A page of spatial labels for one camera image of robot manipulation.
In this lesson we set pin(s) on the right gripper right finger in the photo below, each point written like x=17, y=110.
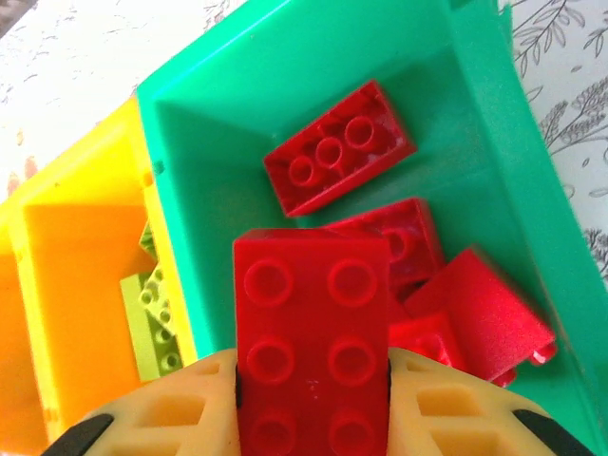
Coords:
x=456, y=418

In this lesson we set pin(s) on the green plastic bin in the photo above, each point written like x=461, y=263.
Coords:
x=228, y=142

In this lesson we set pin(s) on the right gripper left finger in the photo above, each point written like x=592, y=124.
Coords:
x=157, y=418

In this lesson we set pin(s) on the lime green lego brick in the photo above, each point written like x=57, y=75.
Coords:
x=157, y=290
x=138, y=323
x=148, y=242

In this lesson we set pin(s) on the small red lego brick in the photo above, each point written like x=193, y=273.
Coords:
x=408, y=237

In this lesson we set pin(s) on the orange plastic bin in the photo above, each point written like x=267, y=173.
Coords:
x=14, y=332
x=85, y=266

